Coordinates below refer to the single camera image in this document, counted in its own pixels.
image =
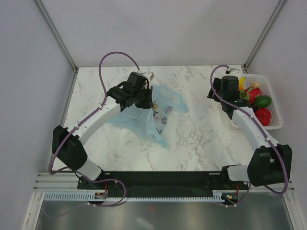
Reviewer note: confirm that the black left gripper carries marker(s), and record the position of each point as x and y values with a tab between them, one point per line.
148	104

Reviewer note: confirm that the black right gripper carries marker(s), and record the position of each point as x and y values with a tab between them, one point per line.
217	83

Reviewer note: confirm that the yellow fake banana bunch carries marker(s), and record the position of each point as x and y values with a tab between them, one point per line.
241	84

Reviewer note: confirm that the light blue plastic bag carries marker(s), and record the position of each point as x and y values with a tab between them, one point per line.
149	123

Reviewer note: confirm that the brown fake longan bunch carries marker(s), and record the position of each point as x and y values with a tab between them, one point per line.
155	105

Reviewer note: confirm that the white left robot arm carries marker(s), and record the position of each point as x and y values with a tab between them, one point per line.
68	142

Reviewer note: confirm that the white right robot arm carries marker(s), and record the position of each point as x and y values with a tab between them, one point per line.
271	161

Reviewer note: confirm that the red fake dragon fruit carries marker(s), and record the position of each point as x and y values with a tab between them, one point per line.
251	94

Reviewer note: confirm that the green fake mango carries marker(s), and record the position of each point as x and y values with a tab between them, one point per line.
263	101

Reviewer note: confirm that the red fake apple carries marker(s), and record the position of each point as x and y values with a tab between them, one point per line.
264	116

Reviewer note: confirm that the white plastic fruit basket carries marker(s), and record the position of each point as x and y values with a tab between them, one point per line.
261	82

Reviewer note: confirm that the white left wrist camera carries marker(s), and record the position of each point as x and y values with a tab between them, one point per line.
149	75

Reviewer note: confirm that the right aluminium corner post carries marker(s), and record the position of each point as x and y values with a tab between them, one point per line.
264	33

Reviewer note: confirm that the aluminium corner post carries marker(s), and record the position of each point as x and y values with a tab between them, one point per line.
264	33
49	22

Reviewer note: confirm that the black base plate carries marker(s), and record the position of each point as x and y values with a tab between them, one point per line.
173	183

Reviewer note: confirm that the white slotted cable duct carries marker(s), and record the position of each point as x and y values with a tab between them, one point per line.
95	197

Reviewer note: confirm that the left aluminium corner post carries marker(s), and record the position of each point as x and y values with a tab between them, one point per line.
49	22

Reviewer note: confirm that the aluminium frame rail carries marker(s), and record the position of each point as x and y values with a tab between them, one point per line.
68	181

